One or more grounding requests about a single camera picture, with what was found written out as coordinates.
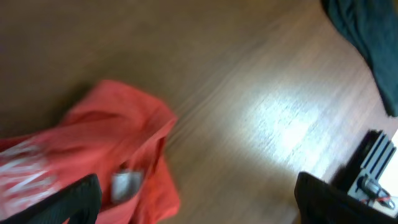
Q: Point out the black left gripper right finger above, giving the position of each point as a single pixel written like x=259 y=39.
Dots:
x=321 y=203

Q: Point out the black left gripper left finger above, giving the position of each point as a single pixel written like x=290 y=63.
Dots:
x=79 y=203

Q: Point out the orange soccer t-shirt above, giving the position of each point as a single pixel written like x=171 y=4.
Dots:
x=116 y=132

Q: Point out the black t-shirt at right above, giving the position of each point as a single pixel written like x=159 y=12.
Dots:
x=371 y=27

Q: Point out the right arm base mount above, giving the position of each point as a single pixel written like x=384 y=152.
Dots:
x=360 y=178

